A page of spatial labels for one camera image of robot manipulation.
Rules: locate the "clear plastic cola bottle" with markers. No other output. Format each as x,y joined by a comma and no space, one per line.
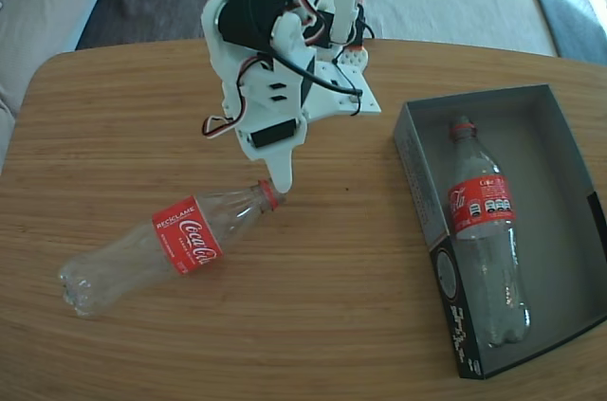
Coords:
481,206
189,242

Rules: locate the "grey cardboard box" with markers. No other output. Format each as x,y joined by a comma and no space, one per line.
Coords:
545,159

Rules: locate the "orange and black clamp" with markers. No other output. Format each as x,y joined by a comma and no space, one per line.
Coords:
356,46

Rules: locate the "pale grey upholstered seat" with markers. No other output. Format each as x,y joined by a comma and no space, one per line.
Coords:
450,7

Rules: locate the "flat white camera plate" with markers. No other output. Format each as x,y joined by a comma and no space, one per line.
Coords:
341,102

